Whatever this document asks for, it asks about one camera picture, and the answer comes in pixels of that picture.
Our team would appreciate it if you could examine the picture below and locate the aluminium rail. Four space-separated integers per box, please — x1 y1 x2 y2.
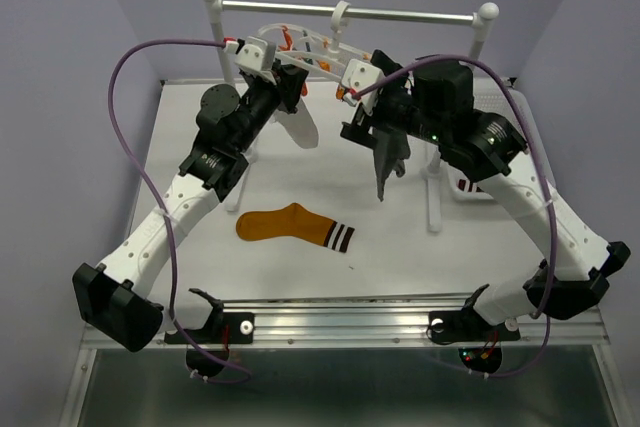
82 299 609 351

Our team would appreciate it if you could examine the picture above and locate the white clothes rack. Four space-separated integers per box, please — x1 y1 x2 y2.
202 0 499 233

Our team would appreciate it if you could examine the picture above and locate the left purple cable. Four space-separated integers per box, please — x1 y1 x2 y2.
108 37 254 386

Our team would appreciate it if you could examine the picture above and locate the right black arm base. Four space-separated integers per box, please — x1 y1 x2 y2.
426 284 521 345

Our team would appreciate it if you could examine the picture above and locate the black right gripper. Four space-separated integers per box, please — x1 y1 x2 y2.
341 51 449 150

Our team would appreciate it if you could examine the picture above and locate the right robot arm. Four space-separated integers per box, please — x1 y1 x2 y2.
340 51 630 343

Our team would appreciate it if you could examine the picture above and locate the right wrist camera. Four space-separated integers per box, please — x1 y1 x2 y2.
340 58 384 116

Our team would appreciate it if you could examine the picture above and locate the white plastic basket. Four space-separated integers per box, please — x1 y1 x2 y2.
446 78 524 204

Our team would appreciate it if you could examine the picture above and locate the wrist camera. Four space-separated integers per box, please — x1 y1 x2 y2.
340 58 384 116
235 36 277 84

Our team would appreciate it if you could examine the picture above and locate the white clip hanger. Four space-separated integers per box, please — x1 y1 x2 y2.
257 1 372 100

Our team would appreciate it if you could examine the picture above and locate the purple cable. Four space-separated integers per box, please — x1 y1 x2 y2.
108 37 254 386
352 54 559 381

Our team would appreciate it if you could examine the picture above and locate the mustard yellow sock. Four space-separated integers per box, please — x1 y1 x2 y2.
235 203 355 253

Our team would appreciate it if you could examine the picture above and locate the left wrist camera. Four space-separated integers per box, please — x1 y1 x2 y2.
235 36 277 84

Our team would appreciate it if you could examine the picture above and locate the striped maroon white sock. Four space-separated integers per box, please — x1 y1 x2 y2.
457 178 482 194

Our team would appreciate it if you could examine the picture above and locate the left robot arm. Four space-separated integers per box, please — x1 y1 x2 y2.
72 65 308 352

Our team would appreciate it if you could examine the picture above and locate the grey sock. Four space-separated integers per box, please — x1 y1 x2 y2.
372 128 411 202

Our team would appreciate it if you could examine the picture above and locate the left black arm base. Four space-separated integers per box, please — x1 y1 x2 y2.
182 288 255 347

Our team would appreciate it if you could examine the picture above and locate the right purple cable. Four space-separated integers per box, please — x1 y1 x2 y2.
352 54 559 381

